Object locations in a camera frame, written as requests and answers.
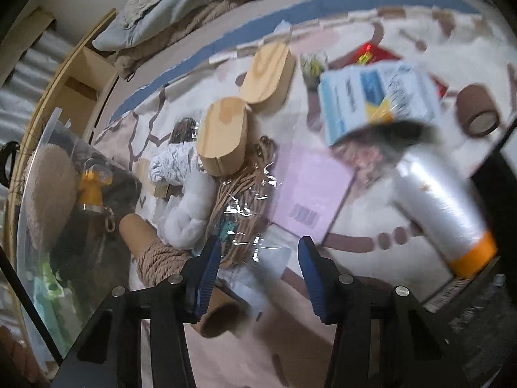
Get brown tape roll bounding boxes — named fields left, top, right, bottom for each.
left=457, top=84, right=501, bottom=137

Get grey curtain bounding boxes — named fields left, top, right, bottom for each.
left=0, top=28, right=73, bottom=130

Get small ball packet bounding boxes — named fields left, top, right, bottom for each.
left=301, top=50, right=330, bottom=90

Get blue and white box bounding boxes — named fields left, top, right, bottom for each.
left=317, top=61, right=443, bottom=148

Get cardboard tube with rope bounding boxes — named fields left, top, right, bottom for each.
left=119, top=213, right=243, bottom=339

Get clear plastic storage bin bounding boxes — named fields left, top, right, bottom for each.
left=8, top=107, right=142, bottom=366

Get black cloth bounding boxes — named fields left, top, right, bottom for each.
left=52, top=170, right=140, bottom=275

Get tan cord bundle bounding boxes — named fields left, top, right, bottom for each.
left=204, top=135, right=291, bottom=267

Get clear plastic packet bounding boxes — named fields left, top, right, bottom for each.
left=226, top=226, right=291, bottom=320

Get dark foil packet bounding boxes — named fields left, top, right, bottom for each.
left=169, top=117, right=200, bottom=146

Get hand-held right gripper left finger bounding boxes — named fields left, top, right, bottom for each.
left=50, top=235, right=223, bottom=388

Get red packet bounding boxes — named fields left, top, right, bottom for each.
left=329, top=42, right=449, bottom=98

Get grey quilted duvet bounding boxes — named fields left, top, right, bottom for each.
left=93, top=0, right=485, bottom=51

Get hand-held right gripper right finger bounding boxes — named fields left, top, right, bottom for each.
left=298, top=235, right=471, bottom=388

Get rectangular wood block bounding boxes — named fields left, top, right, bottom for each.
left=135, top=157, right=184, bottom=200

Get white thread spool orange end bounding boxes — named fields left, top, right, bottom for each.
left=394, top=145, right=498, bottom=279

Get wooden shelf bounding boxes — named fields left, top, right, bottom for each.
left=8, top=8, right=118, bottom=227

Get white cotton wad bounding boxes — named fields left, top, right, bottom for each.
left=159, top=167, right=219, bottom=249

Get pink packet with barcode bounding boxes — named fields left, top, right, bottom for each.
left=269, top=139, right=356, bottom=245

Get dark patterned packet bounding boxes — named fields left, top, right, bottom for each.
left=331, top=123, right=433, bottom=189

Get white lace cloth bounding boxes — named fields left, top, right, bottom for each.
left=149, top=141, right=203, bottom=184

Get beige fuzzy earmuffs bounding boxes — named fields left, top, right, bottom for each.
left=30, top=143, right=79, bottom=259

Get black labelled box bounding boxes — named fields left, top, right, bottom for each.
left=420, top=271, right=517, bottom=388

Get oval wooden box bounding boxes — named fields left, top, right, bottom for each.
left=240, top=42, right=295, bottom=114
left=196, top=97, right=253, bottom=176

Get tan fleece blanket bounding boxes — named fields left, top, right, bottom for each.
left=115, top=0, right=243, bottom=79

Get teal wet wipes pack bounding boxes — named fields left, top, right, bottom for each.
left=34, top=271, right=81, bottom=356

